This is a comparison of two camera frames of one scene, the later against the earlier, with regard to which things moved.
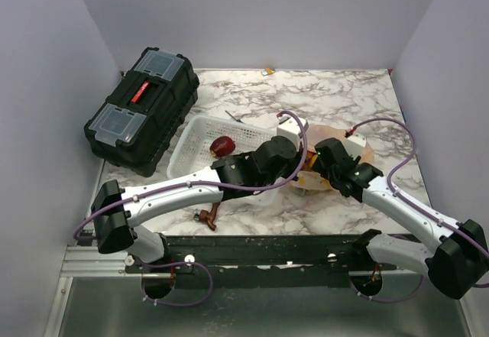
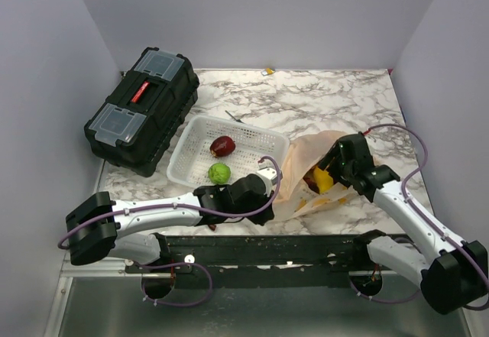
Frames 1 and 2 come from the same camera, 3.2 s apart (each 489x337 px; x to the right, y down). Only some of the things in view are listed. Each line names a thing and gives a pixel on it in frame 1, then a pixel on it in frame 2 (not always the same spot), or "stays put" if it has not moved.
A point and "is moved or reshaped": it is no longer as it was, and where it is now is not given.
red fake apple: [221, 146] stays put
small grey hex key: [236, 119] stays put
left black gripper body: [290, 166] -> [261, 200]
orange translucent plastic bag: [316, 181] is moved or reshaped
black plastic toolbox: [134, 128] stays put
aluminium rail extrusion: [88, 261] stays put
